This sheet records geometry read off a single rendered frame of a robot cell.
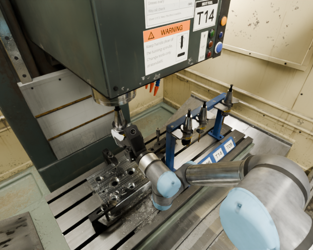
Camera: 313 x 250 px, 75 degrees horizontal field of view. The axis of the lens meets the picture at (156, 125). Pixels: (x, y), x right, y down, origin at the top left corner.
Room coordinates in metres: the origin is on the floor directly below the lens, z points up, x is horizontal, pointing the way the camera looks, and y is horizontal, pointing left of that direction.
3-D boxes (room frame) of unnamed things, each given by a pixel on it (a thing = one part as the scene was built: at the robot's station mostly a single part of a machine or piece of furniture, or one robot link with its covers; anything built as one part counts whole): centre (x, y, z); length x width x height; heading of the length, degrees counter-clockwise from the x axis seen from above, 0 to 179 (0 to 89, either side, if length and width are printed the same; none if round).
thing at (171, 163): (0.74, -0.07, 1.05); 0.10 x 0.05 x 0.30; 40
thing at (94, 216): (0.45, 0.24, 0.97); 0.13 x 0.03 x 0.15; 130
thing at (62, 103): (0.98, 0.44, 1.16); 0.48 x 0.05 x 0.51; 130
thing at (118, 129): (0.64, 0.15, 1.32); 0.06 x 0.06 x 0.03
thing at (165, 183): (0.41, -0.02, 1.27); 0.11 x 0.08 x 0.09; 35
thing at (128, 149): (0.54, 0.07, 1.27); 0.12 x 0.08 x 0.09; 35
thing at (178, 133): (0.70, -0.10, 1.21); 0.07 x 0.05 x 0.01; 40
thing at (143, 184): (0.63, 0.18, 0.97); 0.29 x 0.23 x 0.05; 130
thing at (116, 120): (0.64, 0.15, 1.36); 0.04 x 0.04 x 0.07
